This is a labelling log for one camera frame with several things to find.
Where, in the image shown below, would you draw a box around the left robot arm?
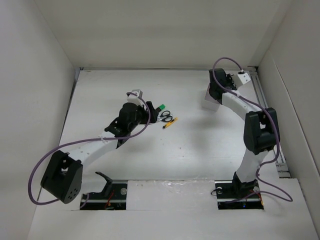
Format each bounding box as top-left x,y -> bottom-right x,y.
40,101 -> 161,204

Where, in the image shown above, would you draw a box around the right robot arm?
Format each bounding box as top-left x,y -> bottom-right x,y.
208,68 -> 276,199

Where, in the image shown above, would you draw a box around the green highlighter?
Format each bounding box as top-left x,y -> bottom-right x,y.
155,104 -> 166,113

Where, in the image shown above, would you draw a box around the white divided container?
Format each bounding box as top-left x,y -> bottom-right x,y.
201,85 -> 220,112

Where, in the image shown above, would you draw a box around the yellow utility knife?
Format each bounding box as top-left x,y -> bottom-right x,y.
162,117 -> 178,129

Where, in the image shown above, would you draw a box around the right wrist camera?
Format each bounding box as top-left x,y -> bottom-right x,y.
234,71 -> 251,88

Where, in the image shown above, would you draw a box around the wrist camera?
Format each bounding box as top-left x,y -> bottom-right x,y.
234,71 -> 251,88
126,89 -> 143,106

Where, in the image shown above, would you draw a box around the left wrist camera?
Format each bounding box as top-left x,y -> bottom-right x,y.
126,89 -> 143,106

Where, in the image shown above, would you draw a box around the black handled scissors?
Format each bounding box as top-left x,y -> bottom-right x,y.
157,110 -> 173,123

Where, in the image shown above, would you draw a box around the aluminium rail right side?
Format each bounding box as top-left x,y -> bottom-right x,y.
247,65 -> 291,178

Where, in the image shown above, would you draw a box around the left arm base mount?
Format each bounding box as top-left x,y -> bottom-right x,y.
79,171 -> 128,211

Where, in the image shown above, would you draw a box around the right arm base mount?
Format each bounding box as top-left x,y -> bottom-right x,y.
211,180 -> 264,210

